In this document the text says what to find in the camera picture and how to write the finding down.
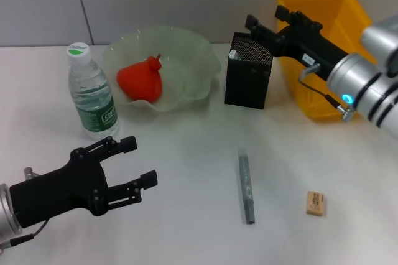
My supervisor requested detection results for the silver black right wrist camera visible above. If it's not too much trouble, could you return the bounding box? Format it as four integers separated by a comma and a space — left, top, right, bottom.
359, 12, 398, 77

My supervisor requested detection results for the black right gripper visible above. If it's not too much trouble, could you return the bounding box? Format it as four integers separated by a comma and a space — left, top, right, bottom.
244, 4, 349, 82

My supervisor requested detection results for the black mesh pen holder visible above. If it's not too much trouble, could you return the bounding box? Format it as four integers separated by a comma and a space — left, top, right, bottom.
224, 31, 277, 111

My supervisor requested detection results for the red-orange toy orange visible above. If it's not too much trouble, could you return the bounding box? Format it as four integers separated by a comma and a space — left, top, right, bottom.
116, 53, 164, 103

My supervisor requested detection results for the grey pen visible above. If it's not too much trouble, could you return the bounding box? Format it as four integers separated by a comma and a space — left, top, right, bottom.
234, 149, 257, 226

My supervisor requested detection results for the left arm cable with plug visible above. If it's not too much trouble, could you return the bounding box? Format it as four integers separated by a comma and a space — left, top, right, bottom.
9, 167, 51, 248

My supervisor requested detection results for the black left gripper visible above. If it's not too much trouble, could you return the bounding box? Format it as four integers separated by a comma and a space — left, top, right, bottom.
9, 135, 159, 229

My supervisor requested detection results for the pale green glass fruit plate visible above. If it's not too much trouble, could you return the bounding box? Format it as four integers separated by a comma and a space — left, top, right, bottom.
102, 26, 223, 121

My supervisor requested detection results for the clear green-label water bottle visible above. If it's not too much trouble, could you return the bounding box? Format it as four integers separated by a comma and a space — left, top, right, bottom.
65, 41, 120, 141

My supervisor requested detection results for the beige eraser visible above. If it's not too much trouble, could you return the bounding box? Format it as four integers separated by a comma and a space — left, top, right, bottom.
305, 190, 328, 217

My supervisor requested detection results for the yellow plastic bin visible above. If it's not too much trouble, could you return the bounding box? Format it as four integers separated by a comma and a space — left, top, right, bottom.
276, 0, 374, 123

